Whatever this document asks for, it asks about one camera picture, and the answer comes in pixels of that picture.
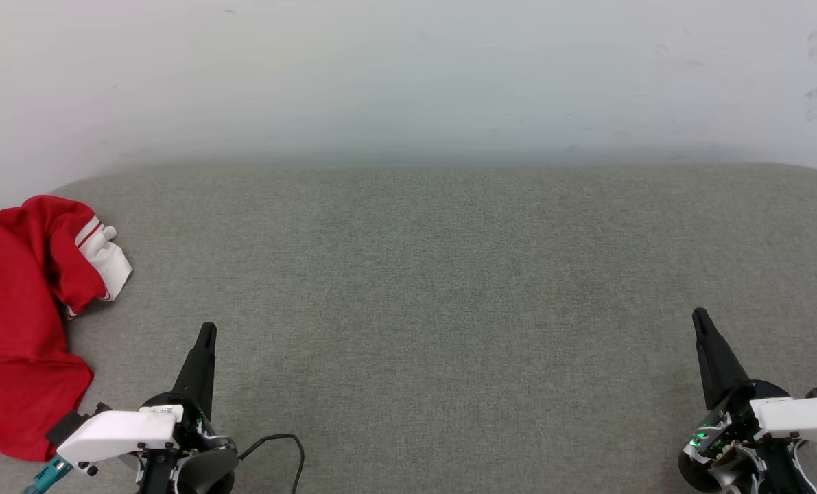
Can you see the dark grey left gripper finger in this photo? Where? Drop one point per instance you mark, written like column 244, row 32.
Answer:
column 199, row 374

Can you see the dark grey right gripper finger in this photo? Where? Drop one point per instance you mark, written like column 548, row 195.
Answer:
column 717, row 363

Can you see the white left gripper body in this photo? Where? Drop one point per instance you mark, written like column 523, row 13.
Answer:
column 116, row 432

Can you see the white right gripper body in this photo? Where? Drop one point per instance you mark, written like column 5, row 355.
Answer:
column 796, row 415

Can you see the red and white Bulls jersey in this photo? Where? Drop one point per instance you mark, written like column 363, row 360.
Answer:
column 17, row 322

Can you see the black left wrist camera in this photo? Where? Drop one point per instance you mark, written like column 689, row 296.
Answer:
column 72, row 425

